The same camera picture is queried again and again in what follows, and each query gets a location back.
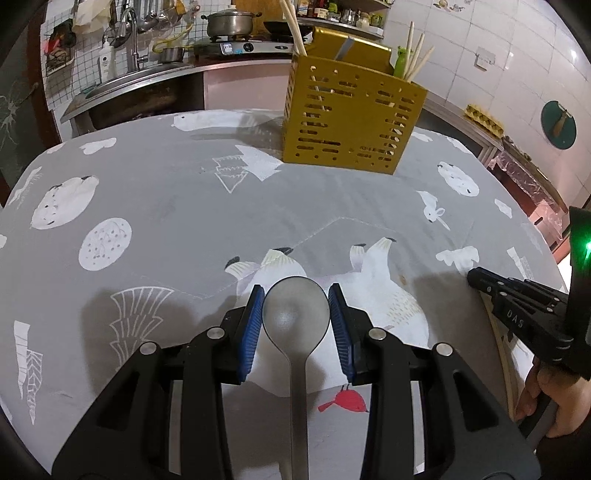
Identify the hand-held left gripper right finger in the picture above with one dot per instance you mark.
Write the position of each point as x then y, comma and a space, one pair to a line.
342, 332

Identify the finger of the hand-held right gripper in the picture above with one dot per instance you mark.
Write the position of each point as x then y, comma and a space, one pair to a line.
508, 286

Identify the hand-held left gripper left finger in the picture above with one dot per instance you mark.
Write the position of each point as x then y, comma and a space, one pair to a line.
249, 332

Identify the metal spoon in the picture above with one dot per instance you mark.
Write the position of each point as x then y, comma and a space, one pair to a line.
295, 318

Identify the yellow perforated utensil holder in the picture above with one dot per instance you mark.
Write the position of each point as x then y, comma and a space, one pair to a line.
351, 115

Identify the wooden chopstick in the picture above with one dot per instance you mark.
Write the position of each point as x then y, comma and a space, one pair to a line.
425, 62
299, 32
409, 50
292, 27
417, 53

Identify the metal utensil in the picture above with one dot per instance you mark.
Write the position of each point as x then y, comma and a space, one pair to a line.
345, 50

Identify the person's right hand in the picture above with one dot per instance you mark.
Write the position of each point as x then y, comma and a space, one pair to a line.
572, 410

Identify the plastic covered marble counter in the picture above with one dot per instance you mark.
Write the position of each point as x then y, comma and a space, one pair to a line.
526, 177

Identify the grey printed tablecloth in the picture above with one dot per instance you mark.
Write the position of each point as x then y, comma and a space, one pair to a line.
184, 207

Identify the yellow egg carton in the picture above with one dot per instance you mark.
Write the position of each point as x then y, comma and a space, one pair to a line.
485, 119

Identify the round green board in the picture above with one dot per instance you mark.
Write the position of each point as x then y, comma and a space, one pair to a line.
558, 124

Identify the green frog-shaped bottle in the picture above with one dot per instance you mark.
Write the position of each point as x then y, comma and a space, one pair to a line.
400, 62

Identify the steel sink counter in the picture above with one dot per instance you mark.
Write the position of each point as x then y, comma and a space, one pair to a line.
134, 87

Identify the gas stove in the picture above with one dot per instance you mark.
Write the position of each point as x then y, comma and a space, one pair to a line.
244, 46

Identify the small steel saucepan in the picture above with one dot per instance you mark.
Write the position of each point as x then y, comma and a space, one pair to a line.
171, 54

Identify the white soap bottle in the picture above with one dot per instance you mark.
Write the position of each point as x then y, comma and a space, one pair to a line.
107, 62

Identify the black frying pan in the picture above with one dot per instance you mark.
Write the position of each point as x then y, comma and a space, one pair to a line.
276, 26

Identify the steel cooking pot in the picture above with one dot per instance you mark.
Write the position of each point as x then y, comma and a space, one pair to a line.
230, 24

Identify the steel faucet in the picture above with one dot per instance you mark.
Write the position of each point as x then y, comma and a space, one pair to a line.
134, 41

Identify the shelf of condiment bottles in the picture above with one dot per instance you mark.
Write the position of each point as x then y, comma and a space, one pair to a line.
341, 11

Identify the white hanging plastic bag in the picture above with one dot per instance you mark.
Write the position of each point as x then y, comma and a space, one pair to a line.
92, 16

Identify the white wall socket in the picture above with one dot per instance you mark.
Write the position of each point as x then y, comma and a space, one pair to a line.
485, 58

